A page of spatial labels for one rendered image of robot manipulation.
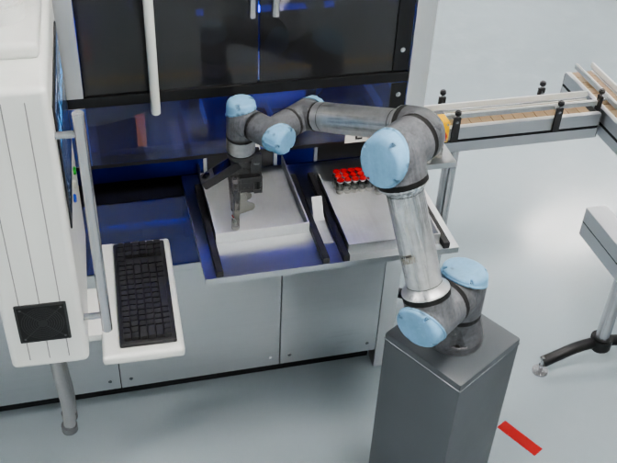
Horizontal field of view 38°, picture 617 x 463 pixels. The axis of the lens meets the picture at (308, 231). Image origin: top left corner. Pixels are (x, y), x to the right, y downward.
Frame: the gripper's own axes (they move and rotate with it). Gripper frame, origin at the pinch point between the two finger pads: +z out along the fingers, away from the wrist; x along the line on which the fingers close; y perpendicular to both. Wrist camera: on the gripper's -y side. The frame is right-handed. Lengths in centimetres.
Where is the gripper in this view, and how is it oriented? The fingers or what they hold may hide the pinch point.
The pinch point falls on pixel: (233, 213)
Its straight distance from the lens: 243.2
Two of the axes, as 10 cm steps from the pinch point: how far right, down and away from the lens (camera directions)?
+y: 9.7, -1.2, 2.1
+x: -2.4, -6.1, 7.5
